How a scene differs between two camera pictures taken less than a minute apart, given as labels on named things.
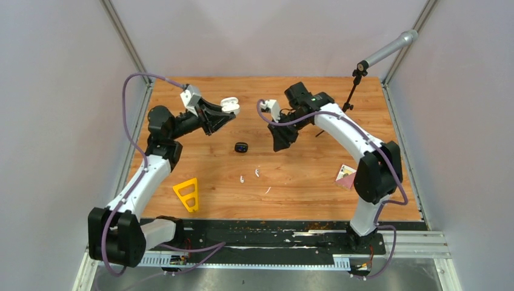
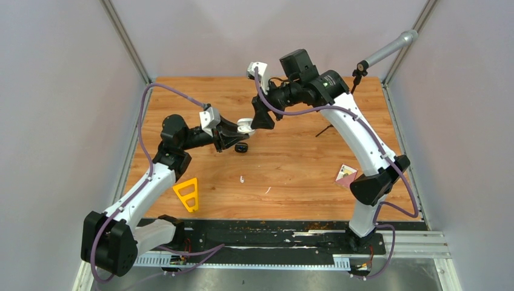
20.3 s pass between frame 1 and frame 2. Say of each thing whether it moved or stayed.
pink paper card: stayed
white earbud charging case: moved
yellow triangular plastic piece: stayed
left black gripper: moved
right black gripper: moved
